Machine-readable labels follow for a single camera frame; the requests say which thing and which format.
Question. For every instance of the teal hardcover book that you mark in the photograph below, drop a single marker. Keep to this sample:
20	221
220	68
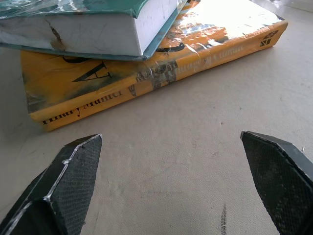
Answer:
93	31

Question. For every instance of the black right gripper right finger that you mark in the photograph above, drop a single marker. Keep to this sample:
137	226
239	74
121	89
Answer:
281	181

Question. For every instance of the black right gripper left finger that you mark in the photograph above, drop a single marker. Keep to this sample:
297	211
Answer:
66	186

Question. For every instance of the orange hardcover book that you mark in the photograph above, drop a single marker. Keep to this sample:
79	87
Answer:
156	66

